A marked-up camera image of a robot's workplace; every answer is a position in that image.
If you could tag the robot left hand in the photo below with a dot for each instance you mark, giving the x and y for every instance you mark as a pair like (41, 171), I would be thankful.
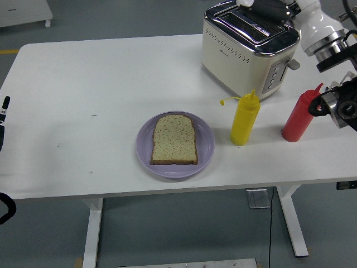
(2, 134)

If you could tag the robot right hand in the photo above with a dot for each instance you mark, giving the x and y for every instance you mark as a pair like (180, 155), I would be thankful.
(318, 25)

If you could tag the cream and chrome toaster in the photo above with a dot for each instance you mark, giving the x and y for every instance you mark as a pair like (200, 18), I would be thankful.
(231, 64)

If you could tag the purple round plate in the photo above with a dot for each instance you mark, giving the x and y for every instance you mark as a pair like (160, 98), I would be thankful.
(206, 139)

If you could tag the speckled bread slice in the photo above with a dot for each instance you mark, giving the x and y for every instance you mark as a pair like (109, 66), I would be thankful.
(174, 139)

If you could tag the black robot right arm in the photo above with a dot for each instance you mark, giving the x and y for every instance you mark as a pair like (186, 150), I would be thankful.
(343, 106)

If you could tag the small metal floor plate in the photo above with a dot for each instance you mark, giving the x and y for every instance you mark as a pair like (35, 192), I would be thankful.
(258, 198)

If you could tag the red squeeze bottle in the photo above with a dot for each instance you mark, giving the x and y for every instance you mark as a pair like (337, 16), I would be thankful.
(297, 120)

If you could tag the yellow squeeze bottle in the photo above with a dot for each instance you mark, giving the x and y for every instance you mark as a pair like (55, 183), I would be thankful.
(244, 123)

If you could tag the white cabinet on wheels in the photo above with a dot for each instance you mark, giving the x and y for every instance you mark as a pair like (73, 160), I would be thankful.
(22, 11)

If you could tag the white table leg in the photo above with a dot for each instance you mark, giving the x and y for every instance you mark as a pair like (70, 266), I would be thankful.
(295, 223)
(93, 231)

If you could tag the black table control panel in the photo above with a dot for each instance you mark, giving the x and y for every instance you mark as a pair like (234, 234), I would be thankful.
(347, 185)

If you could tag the grey metal base plate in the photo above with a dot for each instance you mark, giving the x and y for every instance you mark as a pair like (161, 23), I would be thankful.
(187, 263)

